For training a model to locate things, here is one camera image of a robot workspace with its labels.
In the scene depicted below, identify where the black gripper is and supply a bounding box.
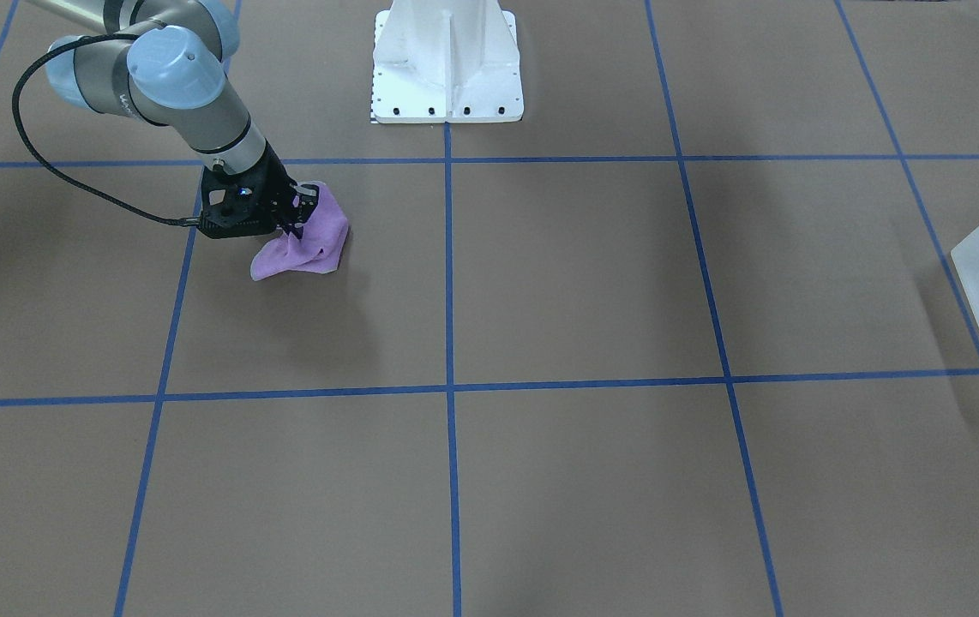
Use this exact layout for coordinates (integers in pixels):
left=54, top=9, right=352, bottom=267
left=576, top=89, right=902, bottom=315
left=240, top=143, right=321, bottom=241

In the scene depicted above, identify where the purple cloth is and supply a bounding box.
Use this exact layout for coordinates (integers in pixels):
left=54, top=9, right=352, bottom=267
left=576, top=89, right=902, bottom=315
left=249, top=181, right=350, bottom=281

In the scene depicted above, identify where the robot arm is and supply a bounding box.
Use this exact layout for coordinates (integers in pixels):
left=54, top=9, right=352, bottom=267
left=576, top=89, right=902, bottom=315
left=10, top=1, right=320, bottom=239

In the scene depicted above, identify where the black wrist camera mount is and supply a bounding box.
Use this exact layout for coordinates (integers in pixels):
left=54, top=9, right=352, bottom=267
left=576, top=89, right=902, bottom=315
left=196, top=168, right=278, bottom=239

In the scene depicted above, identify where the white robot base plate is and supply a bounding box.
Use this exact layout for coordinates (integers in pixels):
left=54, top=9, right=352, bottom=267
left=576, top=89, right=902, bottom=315
left=369, top=1, right=525, bottom=124

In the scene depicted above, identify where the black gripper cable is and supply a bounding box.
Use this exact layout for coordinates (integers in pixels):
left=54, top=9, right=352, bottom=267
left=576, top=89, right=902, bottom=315
left=12, top=33, right=203, bottom=228

